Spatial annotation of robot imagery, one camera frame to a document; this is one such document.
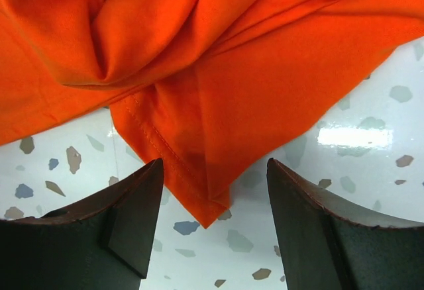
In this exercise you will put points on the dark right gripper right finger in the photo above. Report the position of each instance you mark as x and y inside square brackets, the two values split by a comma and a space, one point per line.
[328, 242]

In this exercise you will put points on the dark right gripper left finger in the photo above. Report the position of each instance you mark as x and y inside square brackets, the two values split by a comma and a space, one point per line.
[103, 241]

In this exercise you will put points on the orange t shirt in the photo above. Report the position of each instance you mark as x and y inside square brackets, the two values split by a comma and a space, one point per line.
[209, 86]

